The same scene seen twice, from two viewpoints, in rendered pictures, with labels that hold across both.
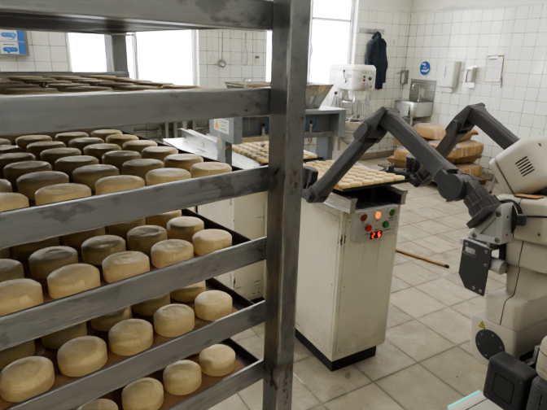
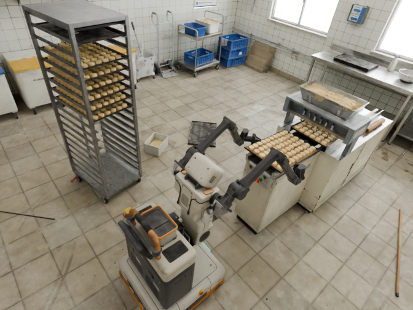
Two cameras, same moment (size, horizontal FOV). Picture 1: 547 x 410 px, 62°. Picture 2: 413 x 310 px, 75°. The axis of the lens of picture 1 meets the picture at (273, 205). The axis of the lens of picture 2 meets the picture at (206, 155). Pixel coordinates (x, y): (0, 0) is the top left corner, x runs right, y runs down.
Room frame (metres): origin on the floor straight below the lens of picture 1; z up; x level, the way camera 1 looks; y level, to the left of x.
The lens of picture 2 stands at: (1.04, -2.03, 2.34)
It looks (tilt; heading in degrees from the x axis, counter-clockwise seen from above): 39 degrees down; 76
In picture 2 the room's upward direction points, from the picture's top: 6 degrees clockwise
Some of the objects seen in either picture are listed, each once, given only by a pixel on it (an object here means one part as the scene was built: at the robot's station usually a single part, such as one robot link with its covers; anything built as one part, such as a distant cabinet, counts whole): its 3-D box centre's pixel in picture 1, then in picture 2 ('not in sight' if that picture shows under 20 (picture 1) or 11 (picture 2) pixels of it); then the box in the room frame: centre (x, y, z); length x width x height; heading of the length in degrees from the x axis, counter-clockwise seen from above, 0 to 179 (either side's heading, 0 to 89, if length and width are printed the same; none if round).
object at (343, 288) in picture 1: (322, 258); (275, 183); (2.22, -0.27, 0.45); 0.70 x 0.34 x 0.90; 30
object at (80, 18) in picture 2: not in sight; (95, 112); (0.49, 0.36, 0.93); 0.64 x 0.51 x 1.78; 132
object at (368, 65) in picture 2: not in sight; (356, 61); (4.41, 1.94, 0.93); 0.60 x 0.40 x 0.01; 122
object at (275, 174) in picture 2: (288, 154); (334, 136); (2.83, -0.08, 0.87); 2.01 x 0.03 x 0.07; 30
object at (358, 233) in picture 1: (374, 223); (257, 174); (1.91, -0.45, 0.77); 0.24 x 0.04 x 0.14; 120
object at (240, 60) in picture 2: not in sight; (230, 59); (2.91, 4.18, 0.10); 0.60 x 0.40 x 0.20; 29
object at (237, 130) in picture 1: (277, 137); (321, 122); (2.66, -0.01, 1.01); 0.72 x 0.33 x 0.34; 120
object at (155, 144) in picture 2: not in sight; (156, 144); (1.06, 0.95, 0.08); 0.30 x 0.22 x 0.16; 61
